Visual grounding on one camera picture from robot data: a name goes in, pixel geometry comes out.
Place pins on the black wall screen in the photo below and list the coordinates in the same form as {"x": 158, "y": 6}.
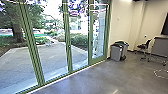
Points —
{"x": 165, "y": 25}

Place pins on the green shrub outdoors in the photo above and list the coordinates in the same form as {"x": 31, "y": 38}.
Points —
{"x": 80, "y": 39}

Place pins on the large tree outdoors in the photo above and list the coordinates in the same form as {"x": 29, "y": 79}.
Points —
{"x": 17, "y": 33}

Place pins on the green framed glass door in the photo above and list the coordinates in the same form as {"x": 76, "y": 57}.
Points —
{"x": 90, "y": 40}

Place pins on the black swivel office chair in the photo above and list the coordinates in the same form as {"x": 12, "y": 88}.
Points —
{"x": 146, "y": 45}

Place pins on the grey office desk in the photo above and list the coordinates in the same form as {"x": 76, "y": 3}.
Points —
{"x": 160, "y": 46}

